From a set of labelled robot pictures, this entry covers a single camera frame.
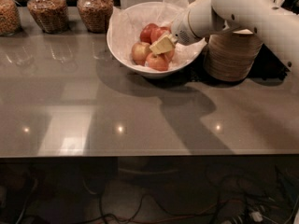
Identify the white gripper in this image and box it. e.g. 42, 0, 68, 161
149, 10, 201, 54

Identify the red apple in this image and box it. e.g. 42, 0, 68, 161
139, 23, 158, 44
150, 27, 171, 43
145, 52, 169, 72

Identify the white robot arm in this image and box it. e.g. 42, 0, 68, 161
150, 0, 299, 73

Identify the right partly hidden apple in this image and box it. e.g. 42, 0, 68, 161
164, 49, 175, 62

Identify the left yellow-red apple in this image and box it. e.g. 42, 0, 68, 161
131, 42, 151, 65

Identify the white ceramic bowl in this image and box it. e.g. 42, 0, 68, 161
107, 2, 206, 78

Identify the white tissue paper liner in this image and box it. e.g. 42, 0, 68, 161
109, 0, 207, 69

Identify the right glass cereal jar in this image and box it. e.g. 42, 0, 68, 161
77, 0, 114, 34

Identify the glass cereal jar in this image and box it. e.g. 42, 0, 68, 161
77, 0, 114, 34
0, 0, 21, 36
27, 0, 68, 34

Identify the middle glass cereal jar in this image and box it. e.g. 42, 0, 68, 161
27, 0, 68, 34

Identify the left glass cereal jar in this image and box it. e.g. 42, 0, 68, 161
0, 0, 21, 36

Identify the white power adapter on floor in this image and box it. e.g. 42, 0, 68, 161
250, 211, 263, 223

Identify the black cable on floor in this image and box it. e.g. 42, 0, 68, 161
71, 189, 219, 224

